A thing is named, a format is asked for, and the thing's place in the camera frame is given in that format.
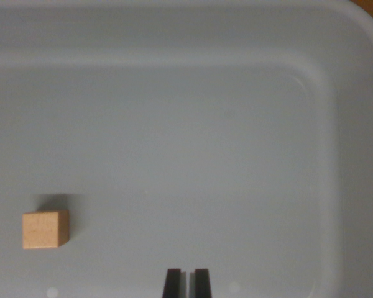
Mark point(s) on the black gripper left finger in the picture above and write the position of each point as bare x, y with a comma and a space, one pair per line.
173, 284

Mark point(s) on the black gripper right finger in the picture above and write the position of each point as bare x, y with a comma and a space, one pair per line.
202, 284

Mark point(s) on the light wooden cube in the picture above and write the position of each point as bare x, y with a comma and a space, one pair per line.
45, 229

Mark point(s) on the grey plastic bin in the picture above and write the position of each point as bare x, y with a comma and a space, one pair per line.
186, 124

